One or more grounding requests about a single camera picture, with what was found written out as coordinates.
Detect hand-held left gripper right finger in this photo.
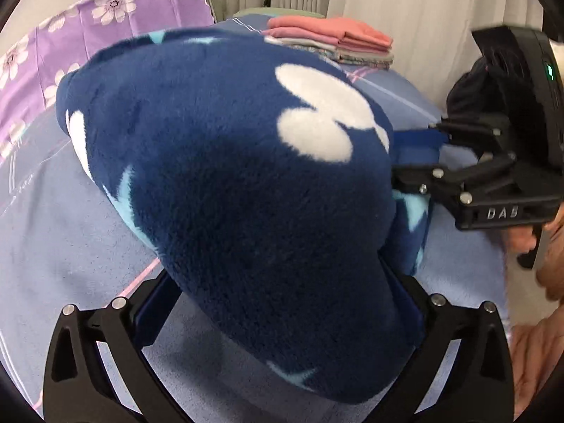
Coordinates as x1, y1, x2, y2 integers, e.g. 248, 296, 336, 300
379, 260, 516, 423

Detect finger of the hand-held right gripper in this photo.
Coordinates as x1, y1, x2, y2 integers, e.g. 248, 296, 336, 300
394, 117, 507, 164
391, 159, 518, 206

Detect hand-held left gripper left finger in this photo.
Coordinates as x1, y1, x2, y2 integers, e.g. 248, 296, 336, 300
43, 269, 183, 423

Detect navy fleece garment white spots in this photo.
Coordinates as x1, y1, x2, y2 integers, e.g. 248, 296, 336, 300
55, 29, 446, 406

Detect person's right hand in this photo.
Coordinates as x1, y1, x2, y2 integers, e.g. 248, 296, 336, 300
504, 205, 564, 302

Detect light blue bed sheet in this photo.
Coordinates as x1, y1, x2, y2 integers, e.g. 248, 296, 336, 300
0, 15, 512, 406

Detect grey patterned folded garment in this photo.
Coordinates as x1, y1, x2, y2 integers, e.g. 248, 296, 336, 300
282, 37, 394, 71

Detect white curtain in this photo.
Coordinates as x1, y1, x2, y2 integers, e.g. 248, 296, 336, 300
216, 0, 549, 111

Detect salmon pink folded garment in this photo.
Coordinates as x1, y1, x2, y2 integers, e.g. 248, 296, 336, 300
264, 14, 394, 51

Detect green pillow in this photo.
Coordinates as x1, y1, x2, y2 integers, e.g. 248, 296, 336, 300
232, 6, 327, 20

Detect purple floral pillow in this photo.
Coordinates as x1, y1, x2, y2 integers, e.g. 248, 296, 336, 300
0, 0, 216, 159

